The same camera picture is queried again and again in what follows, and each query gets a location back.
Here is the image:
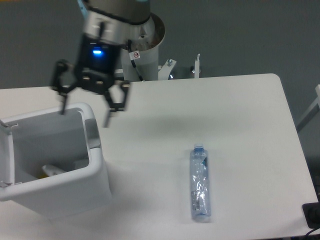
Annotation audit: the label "clear plastic water bottle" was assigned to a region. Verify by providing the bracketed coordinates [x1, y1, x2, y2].
[189, 143, 212, 223]

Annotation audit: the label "white metal mounting frame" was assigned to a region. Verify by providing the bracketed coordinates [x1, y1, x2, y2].
[115, 51, 201, 82]

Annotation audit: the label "white frame leg right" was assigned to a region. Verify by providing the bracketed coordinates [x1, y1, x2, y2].
[296, 84, 320, 133]

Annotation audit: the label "black device at edge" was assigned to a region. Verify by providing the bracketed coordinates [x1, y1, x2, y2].
[302, 202, 320, 229]

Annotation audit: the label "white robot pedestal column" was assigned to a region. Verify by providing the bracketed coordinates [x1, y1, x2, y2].
[120, 13, 165, 82]

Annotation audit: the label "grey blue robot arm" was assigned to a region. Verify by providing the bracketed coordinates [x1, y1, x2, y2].
[50, 0, 151, 128]

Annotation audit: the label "white plastic wrapper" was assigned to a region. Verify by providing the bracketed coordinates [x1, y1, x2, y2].
[41, 164, 66, 177]

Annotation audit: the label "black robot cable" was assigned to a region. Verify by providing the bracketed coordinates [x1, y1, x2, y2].
[127, 39, 145, 82]

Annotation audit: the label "white plastic trash can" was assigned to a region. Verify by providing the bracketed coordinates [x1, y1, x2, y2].
[0, 102, 112, 219]

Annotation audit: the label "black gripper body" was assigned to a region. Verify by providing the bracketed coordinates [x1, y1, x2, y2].
[73, 34, 121, 95]

